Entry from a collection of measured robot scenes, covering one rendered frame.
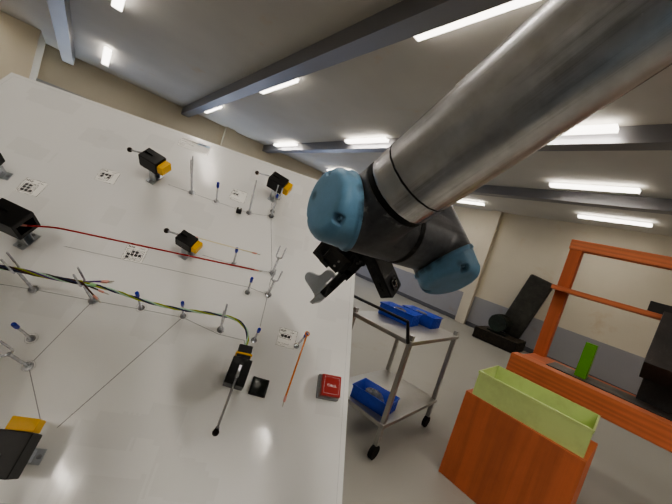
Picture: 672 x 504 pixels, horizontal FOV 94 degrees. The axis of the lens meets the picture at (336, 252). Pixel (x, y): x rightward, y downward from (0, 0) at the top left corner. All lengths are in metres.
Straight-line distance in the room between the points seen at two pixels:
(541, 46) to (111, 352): 0.85
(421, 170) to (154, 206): 0.88
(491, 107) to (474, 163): 0.04
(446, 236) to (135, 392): 0.69
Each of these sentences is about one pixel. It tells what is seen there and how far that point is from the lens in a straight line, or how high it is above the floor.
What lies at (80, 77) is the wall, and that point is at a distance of 10.31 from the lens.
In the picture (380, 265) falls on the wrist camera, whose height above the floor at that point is 1.44.
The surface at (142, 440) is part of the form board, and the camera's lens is 0.82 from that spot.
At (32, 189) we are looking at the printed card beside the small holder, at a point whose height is 1.34.
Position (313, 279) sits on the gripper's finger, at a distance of 0.60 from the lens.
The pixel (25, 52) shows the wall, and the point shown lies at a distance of 9.40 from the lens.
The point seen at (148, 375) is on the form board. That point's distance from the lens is 0.84.
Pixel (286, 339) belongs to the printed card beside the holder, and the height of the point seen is 1.16.
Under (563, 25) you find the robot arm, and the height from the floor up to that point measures 1.61.
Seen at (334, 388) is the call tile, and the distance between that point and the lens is 0.84.
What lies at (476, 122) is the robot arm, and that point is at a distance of 0.25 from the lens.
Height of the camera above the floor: 1.47
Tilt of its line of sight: 3 degrees down
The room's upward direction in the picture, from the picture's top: 17 degrees clockwise
